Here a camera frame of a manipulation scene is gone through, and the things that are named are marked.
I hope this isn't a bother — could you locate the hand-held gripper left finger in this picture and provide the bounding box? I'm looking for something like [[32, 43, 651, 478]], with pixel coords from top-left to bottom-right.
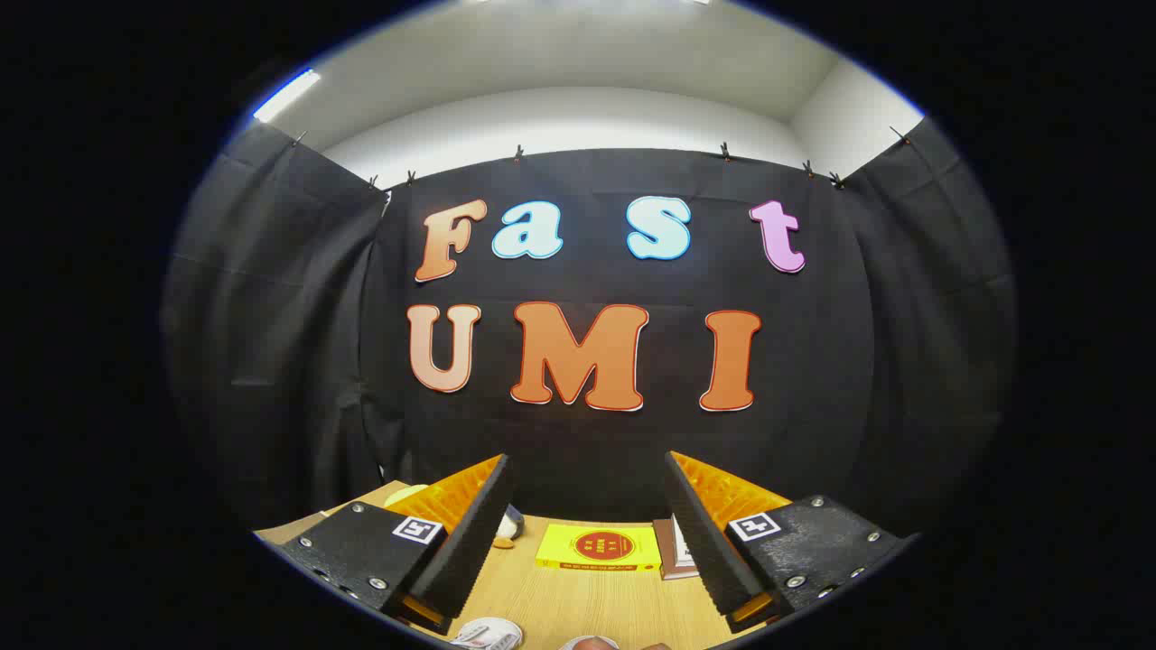
[[278, 453, 516, 635]]

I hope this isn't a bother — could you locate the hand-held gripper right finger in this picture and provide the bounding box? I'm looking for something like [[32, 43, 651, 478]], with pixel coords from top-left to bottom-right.
[[665, 450, 915, 635]]

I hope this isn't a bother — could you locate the penguin plush toy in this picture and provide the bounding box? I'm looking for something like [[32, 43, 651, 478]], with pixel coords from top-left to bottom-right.
[[494, 504, 526, 551]]

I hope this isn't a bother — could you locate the yellow book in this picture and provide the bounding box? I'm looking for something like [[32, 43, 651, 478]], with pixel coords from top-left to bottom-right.
[[535, 524, 663, 573]]

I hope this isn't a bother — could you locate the ceiling light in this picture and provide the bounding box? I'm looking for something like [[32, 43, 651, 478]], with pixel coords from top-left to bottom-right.
[[251, 68, 323, 125]]

